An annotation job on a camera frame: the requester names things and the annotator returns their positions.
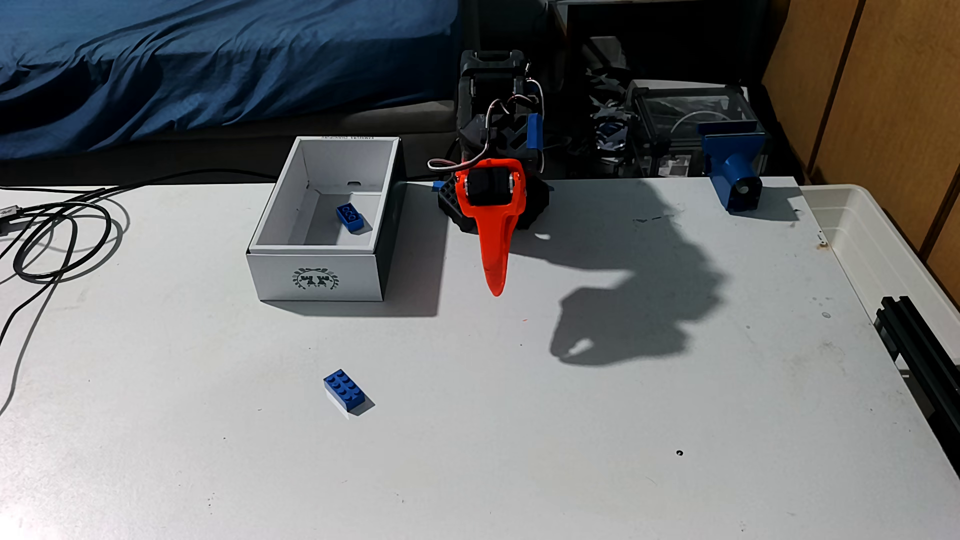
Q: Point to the brown wooden cabinet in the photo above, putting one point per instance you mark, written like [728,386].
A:
[885,97]

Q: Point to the black aluminium extrusion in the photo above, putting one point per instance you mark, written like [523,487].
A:
[919,352]

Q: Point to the blue toy brick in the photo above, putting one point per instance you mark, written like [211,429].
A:
[349,217]
[343,389]

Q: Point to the blue bed sheet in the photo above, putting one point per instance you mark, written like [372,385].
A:
[247,60]

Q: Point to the white cardboard box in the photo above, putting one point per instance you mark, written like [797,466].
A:
[315,279]

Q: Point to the clear acrylic case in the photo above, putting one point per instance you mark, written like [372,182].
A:
[690,112]

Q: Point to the dark shelf unit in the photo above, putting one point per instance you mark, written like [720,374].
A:
[660,37]

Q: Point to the white plastic bin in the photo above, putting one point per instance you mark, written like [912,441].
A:
[870,240]

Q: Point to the grey mattress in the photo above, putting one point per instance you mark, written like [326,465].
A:
[225,150]

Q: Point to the blue printed clamp mount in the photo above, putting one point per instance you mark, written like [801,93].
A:
[731,161]

